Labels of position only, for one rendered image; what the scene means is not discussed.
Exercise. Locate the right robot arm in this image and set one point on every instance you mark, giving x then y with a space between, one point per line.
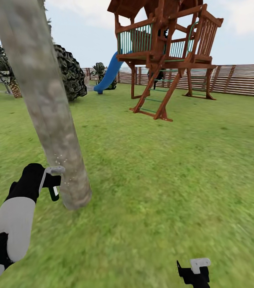
197 275

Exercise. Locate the garden chair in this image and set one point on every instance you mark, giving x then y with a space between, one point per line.
87 80

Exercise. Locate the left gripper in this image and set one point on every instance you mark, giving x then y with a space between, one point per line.
53 181

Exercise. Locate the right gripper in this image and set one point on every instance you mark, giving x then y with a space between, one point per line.
190 278

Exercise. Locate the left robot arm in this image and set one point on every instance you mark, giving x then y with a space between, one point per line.
16 213

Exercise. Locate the pesticide atomizer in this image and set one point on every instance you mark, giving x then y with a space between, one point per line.
54 193

